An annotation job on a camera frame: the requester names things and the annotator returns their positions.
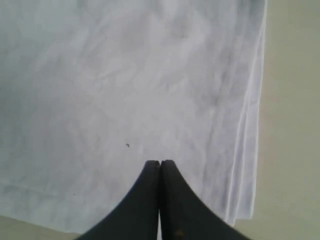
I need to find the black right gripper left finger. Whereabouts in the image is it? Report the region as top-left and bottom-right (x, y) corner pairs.
(78, 160), (160, 240)

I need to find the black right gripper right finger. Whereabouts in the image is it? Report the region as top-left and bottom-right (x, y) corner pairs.
(159, 160), (242, 240)

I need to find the white t-shirt red patch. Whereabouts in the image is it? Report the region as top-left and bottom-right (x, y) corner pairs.
(0, 0), (267, 233)

